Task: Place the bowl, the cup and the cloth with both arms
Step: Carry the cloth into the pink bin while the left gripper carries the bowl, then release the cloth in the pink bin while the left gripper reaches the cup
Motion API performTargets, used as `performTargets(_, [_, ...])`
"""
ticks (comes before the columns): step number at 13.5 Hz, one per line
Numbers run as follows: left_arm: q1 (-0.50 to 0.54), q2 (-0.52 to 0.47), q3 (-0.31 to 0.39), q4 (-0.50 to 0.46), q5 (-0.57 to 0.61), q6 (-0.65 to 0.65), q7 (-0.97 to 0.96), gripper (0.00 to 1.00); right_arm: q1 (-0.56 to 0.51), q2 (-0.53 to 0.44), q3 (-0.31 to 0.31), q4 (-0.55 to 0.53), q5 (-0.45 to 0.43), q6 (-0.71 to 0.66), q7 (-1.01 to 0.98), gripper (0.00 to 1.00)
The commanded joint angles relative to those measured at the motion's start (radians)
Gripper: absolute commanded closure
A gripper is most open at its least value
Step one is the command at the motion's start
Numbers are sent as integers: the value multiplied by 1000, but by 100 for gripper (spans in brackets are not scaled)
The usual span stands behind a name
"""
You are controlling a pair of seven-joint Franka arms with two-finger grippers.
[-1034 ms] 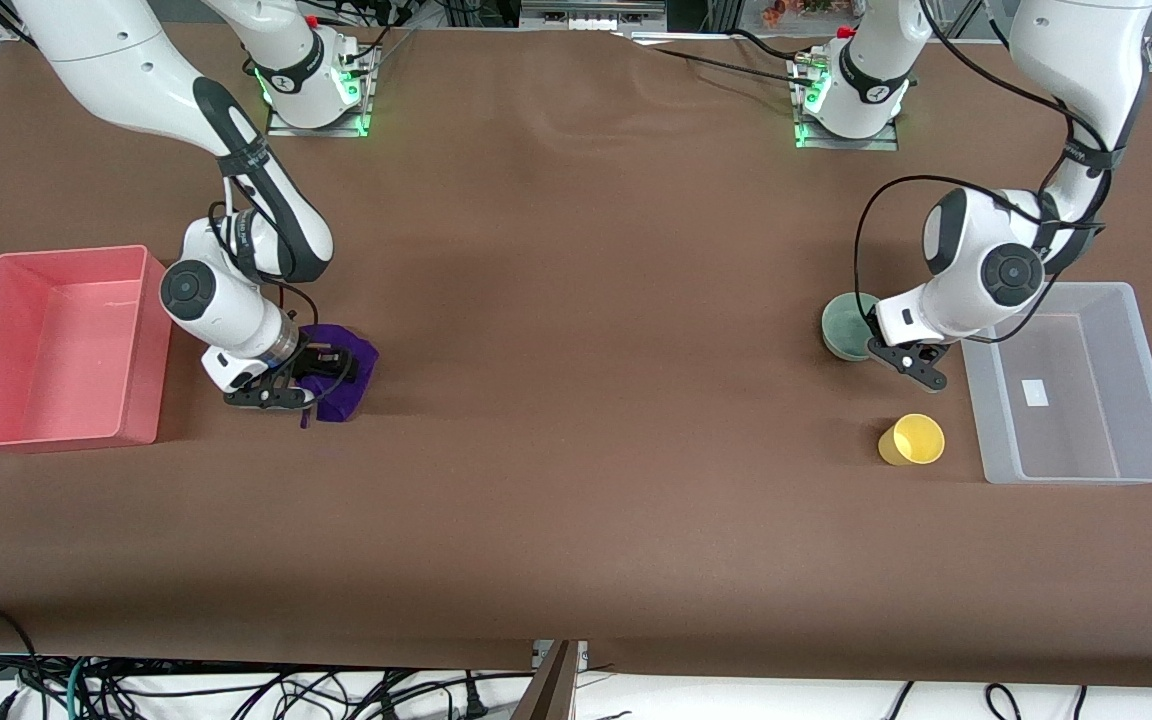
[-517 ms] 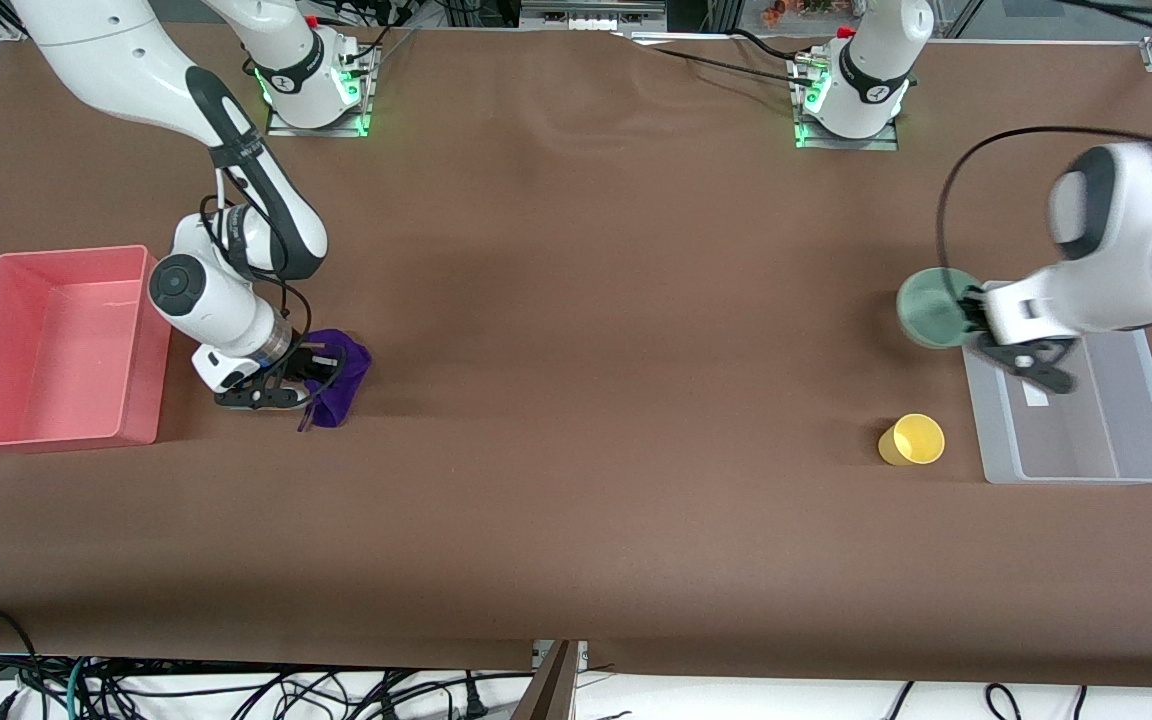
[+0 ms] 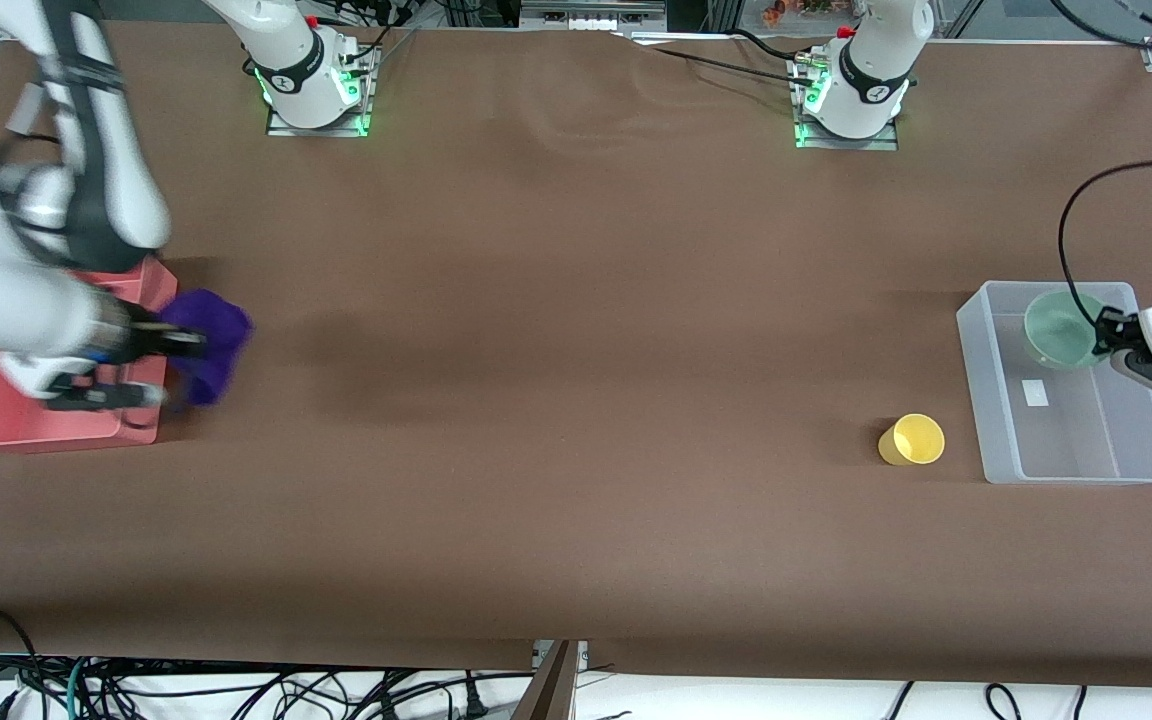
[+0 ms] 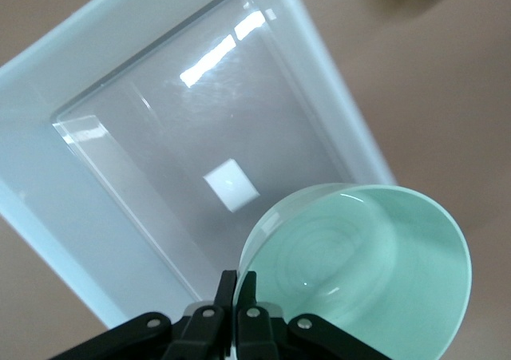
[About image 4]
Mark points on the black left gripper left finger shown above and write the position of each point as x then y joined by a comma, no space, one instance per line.
199,332

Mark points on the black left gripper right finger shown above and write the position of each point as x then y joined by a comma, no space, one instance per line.
259,332

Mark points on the mint green bowl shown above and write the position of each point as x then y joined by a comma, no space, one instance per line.
359,272

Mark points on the white label sticker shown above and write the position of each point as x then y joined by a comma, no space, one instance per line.
231,184

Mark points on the clear plastic bin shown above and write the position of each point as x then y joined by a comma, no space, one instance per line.
159,116

